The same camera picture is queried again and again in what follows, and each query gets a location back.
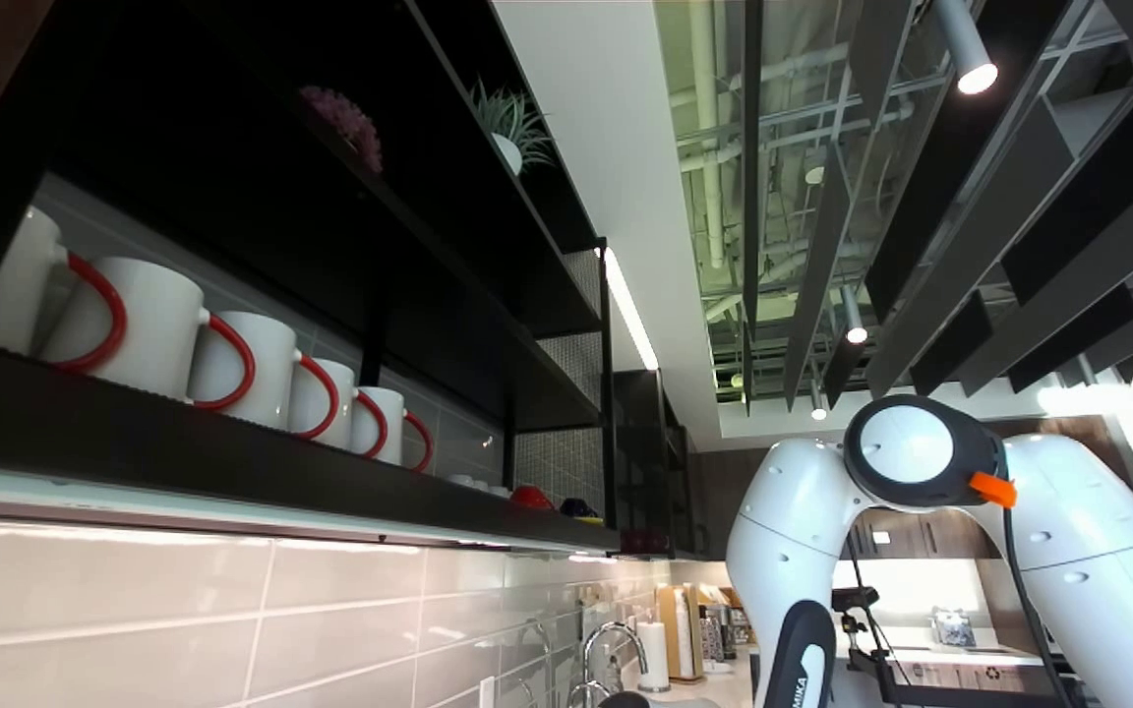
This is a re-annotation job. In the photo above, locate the under-shelf light strip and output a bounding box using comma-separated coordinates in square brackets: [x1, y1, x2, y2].
[0, 457, 620, 563]

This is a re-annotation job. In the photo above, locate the kitchen island counter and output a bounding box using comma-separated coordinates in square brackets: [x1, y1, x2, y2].
[838, 640, 1082, 708]

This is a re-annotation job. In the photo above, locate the small red object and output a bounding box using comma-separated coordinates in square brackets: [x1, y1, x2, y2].
[506, 483, 557, 516]

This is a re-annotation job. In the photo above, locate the green plant white pot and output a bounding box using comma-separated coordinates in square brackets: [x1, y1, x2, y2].
[464, 80, 556, 175]

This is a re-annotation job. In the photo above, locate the chrome kitchen faucet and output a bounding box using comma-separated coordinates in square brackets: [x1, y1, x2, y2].
[519, 605, 637, 708]

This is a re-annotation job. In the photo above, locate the small ceiling spotlight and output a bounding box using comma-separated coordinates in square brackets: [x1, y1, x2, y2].
[838, 283, 874, 348]

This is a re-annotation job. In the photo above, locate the tan wooden block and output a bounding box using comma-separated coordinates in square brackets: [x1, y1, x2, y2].
[652, 581, 711, 684]

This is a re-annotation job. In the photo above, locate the white paper towel roll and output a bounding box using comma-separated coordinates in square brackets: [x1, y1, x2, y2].
[635, 617, 675, 696]

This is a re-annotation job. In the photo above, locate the clear glass item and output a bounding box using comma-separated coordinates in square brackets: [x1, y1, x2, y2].
[923, 601, 982, 653]

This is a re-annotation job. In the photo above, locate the large ceiling spotlight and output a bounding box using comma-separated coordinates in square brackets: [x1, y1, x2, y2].
[928, 0, 1004, 97]

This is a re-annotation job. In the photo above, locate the plain white cup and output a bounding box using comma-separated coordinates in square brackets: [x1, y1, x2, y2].
[0, 200, 71, 362]

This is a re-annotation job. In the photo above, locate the white mug red handle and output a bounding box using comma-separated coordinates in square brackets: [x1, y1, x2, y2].
[286, 348, 360, 447]
[186, 306, 301, 434]
[346, 383, 410, 469]
[35, 250, 211, 404]

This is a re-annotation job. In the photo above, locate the black camera on tripod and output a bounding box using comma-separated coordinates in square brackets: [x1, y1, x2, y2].
[831, 581, 888, 620]

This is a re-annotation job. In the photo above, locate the black wall shelf unit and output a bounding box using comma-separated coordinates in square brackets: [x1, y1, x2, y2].
[0, 0, 700, 563]

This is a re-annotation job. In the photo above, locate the orange cable clip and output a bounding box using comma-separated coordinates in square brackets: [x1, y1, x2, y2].
[965, 469, 1021, 510]

